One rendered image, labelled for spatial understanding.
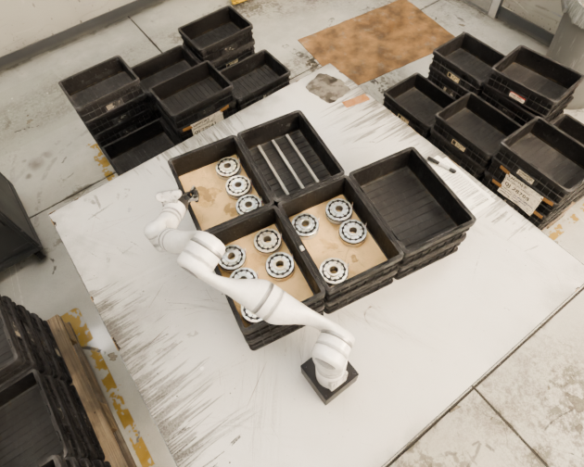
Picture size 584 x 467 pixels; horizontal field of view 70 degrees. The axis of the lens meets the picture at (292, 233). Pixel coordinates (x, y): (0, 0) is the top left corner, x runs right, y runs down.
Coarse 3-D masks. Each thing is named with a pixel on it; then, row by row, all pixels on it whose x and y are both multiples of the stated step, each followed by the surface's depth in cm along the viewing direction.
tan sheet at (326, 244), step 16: (320, 208) 165; (320, 224) 161; (304, 240) 158; (320, 240) 158; (336, 240) 157; (368, 240) 157; (320, 256) 154; (336, 256) 154; (352, 256) 154; (368, 256) 153; (384, 256) 153; (352, 272) 150
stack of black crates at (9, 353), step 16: (0, 304) 179; (0, 320) 173; (16, 320) 184; (32, 320) 205; (0, 336) 180; (16, 336) 175; (32, 336) 191; (48, 336) 209; (0, 352) 177; (16, 352) 166; (32, 352) 182; (48, 352) 197; (0, 368) 163; (16, 368) 168; (32, 368) 174; (48, 368) 185; (64, 368) 205; (0, 384) 170
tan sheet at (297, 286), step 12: (264, 228) 162; (276, 228) 161; (240, 240) 159; (252, 240) 159; (252, 252) 156; (288, 252) 156; (252, 264) 154; (264, 264) 154; (228, 276) 152; (264, 276) 151; (300, 276) 150; (288, 288) 148; (300, 288) 148; (300, 300) 146; (240, 312) 145
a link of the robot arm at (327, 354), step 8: (320, 336) 111; (328, 336) 109; (320, 344) 108; (328, 344) 107; (336, 344) 107; (344, 344) 108; (312, 352) 109; (320, 352) 107; (328, 352) 106; (336, 352) 107; (344, 352) 108; (320, 360) 108; (328, 360) 106; (336, 360) 106; (344, 360) 108; (320, 368) 116; (328, 368) 110; (336, 368) 108; (344, 368) 116
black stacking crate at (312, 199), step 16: (320, 192) 160; (336, 192) 165; (352, 192) 159; (288, 208) 159; (304, 208) 164; (352, 208) 165; (368, 224) 158; (384, 240) 150; (384, 272) 149; (352, 288) 147
